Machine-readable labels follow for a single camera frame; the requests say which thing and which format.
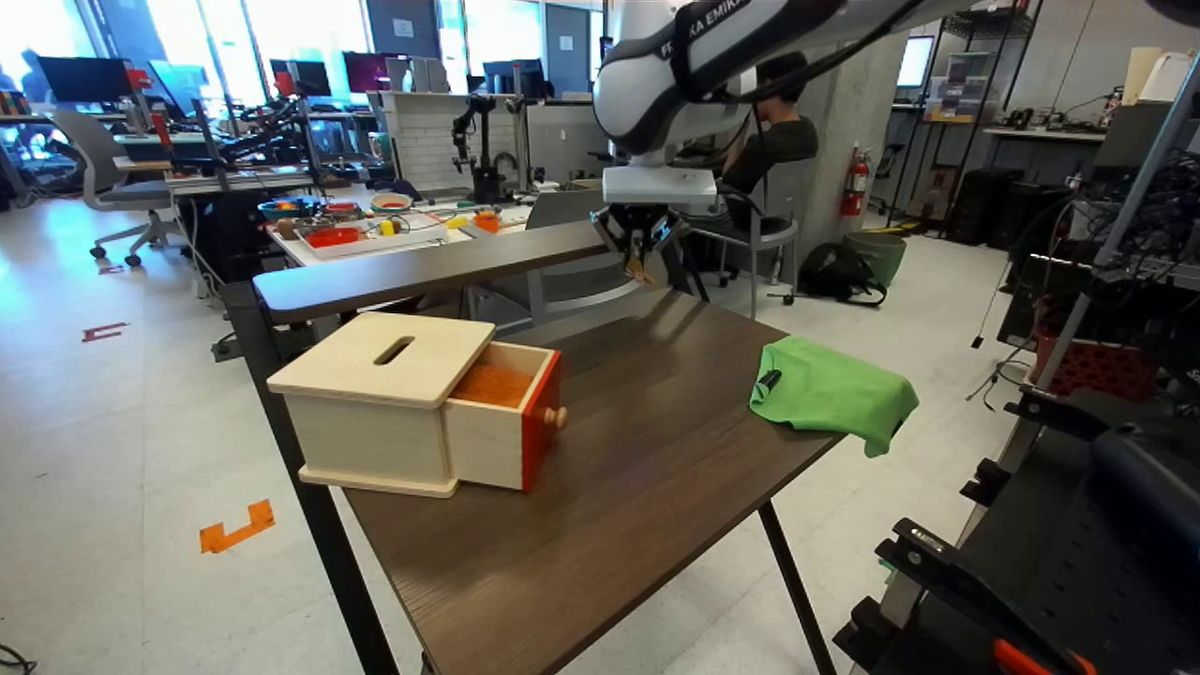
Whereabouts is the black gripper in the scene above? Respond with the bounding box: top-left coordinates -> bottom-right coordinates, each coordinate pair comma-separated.
608,202 -> 689,296

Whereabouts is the grey stool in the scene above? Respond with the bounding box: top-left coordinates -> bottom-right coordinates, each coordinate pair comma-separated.
680,208 -> 806,322

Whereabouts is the seated person in black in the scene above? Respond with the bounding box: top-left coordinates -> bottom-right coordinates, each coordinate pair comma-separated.
714,50 -> 826,207

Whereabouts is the black bag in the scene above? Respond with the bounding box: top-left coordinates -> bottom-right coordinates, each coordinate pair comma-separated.
796,240 -> 886,306

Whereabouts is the red fire extinguisher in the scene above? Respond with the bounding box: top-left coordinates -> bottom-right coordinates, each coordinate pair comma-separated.
835,141 -> 878,225

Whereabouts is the green cloth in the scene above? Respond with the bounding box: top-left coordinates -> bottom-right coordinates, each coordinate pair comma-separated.
746,333 -> 923,461

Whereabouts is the black computer monitor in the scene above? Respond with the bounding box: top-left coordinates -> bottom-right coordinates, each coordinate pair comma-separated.
480,56 -> 556,100
341,50 -> 414,97
265,56 -> 338,100
30,50 -> 130,108

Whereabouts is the white table with toys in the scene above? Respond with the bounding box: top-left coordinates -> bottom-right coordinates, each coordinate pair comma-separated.
264,183 -> 545,268

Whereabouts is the white board panel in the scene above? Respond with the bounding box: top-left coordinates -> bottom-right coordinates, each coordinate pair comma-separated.
381,88 -> 531,200

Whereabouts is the wooden box with red drawer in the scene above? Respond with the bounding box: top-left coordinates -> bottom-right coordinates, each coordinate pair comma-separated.
264,312 -> 574,503

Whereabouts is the red tray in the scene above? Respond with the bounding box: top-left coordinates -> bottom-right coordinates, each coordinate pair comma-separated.
304,221 -> 373,251

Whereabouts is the brown folding table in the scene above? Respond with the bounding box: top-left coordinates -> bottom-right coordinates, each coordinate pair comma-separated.
230,285 -> 839,675

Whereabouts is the red perforated crate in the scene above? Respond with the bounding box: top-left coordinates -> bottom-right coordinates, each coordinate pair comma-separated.
1033,333 -> 1154,406

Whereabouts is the grey metal pole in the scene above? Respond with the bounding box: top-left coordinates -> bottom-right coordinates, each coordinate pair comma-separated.
1033,51 -> 1200,393

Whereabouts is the grey swivel office chair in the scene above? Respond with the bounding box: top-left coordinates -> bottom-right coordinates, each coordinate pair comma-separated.
46,106 -> 186,272

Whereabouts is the black robot mounting stand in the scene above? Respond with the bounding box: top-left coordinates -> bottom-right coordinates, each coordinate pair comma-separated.
830,387 -> 1200,675

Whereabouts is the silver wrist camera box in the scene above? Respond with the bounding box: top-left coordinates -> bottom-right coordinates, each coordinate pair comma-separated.
600,166 -> 724,215

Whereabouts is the black clamp with orange handle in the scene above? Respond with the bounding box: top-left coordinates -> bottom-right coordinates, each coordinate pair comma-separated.
991,635 -> 1104,675

